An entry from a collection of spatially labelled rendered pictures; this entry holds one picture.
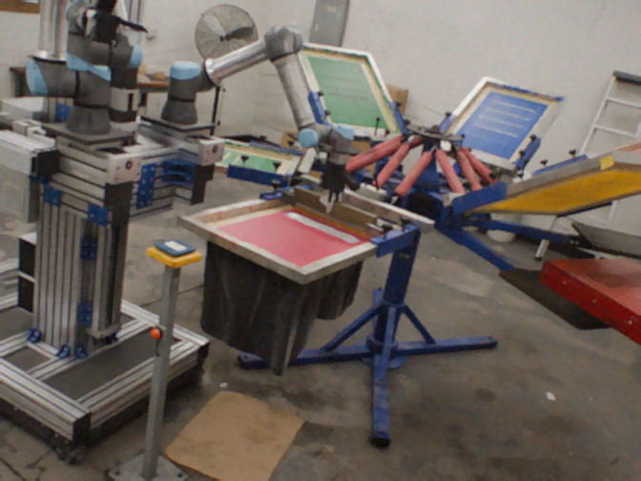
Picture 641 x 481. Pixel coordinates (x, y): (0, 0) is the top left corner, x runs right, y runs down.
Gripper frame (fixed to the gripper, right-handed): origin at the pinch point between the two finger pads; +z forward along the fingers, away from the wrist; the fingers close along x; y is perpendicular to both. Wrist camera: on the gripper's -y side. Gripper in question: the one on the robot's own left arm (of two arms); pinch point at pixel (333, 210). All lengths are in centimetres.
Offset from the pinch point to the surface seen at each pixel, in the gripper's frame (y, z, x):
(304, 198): 13.9, -0.6, 1.5
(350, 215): -9.3, -1.3, 1.5
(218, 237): 8, 4, 60
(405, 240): -30.4, 4.3, -10.5
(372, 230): -21.1, 1.0, 2.7
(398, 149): 10, -18, -69
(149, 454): 11, 90, 79
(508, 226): -44, 11, -108
